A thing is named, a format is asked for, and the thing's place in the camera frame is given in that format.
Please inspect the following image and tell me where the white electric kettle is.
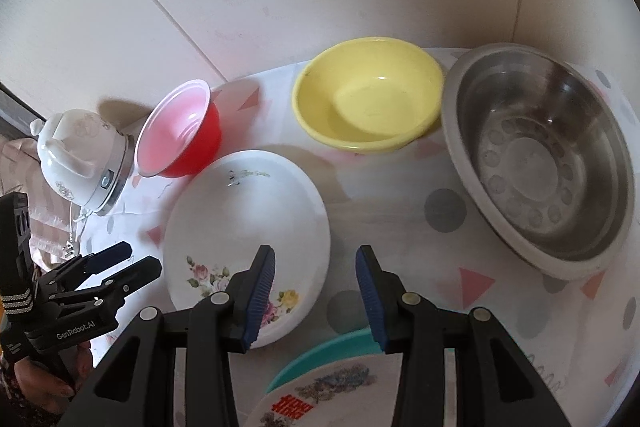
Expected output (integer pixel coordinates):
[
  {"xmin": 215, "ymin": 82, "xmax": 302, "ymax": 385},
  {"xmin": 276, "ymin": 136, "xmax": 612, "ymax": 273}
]
[{"xmin": 30, "ymin": 108, "xmax": 137, "ymax": 216}]

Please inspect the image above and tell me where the white floral plate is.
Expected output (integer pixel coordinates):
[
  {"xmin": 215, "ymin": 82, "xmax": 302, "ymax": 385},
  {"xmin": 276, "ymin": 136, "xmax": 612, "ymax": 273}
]
[{"xmin": 163, "ymin": 150, "xmax": 332, "ymax": 349}]

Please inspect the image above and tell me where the teal plate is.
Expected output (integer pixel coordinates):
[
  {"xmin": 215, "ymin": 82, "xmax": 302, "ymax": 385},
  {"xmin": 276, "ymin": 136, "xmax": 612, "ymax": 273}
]
[{"xmin": 265, "ymin": 326, "xmax": 385, "ymax": 396}]

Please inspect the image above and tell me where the grey window frame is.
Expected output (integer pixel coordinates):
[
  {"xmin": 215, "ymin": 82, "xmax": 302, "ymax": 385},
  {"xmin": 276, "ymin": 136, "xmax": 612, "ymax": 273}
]
[{"xmin": 0, "ymin": 79, "xmax": 45, "ymax": 142}]

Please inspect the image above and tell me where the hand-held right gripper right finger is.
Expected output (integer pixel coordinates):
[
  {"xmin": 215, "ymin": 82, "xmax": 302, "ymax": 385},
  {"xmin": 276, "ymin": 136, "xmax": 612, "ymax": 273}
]
[{"xmin": 355, "ymin": 245, "xmax": 565, "ymax": 427}]

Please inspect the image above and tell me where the pink striped cloth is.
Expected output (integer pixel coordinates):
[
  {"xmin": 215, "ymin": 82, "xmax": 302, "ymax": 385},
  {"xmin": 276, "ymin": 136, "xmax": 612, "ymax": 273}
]
[{"xmin": 0, "ymin": 136, "xmax": 77, "ymax": 279}]

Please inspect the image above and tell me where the white kettle cable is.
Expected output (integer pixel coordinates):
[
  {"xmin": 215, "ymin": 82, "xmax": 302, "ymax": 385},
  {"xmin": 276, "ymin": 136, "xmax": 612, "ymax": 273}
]
[{"xmin": 64, "ymin": 204, "xmax": 97, "ymax": 259}]

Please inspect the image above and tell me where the person's left hand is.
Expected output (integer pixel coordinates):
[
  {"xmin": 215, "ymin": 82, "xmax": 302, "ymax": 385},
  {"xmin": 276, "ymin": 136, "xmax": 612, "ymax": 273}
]
[{"xmin": 10, "ymin": 339, "xmax": 95, "ymax": 415}]

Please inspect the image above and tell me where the red plastic bowl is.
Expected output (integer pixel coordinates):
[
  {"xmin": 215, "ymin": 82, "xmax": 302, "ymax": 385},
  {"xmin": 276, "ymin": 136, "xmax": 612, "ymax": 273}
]
[{"xmin": 134, "ymin": 79, "xmax": 222, "ymax": 180}]

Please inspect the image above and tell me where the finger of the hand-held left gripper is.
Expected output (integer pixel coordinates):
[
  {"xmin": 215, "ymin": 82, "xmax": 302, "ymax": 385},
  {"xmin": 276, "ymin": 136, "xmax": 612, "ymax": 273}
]
[
  {"xmin": 52, "ymin": 242, "xmax": 134, "ymax": 290},
  {"xmin": 75, "ymin": 256, "xmax": 163, "ymax": 305}
]

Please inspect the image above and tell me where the person's left forearm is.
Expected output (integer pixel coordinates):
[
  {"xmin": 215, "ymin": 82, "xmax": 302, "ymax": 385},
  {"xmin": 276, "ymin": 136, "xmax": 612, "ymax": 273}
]
[{"xmin": 0, "ymin": 352, "xmax": 28, "ymax": 427}]

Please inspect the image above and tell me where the stainless steel bowl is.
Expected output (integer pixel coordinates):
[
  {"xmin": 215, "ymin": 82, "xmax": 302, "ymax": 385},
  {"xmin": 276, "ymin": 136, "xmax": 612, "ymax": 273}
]
[{"xmin": 441, "ymin": 43, "xmax": 636, "ymax": 282}]

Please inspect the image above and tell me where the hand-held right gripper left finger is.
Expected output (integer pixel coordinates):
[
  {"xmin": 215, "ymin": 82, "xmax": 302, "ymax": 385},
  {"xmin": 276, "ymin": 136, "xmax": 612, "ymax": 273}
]
[{"xmin": 65, "ymin": 245, "xmax": 276, "ymax": 427}]

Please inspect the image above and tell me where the white plate with red print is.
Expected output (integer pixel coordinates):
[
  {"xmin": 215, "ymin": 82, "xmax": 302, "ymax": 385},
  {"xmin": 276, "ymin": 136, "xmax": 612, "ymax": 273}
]
[{"xmin": 245, "ymin": 353, "xmax": 407, "ymax": 427}]

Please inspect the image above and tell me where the yellow plastic bowl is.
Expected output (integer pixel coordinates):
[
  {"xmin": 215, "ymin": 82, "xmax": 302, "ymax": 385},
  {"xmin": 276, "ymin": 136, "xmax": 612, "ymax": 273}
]
[{"xmin": 292, "ymin": 37, "xmax": 445, "ymax": 154}]

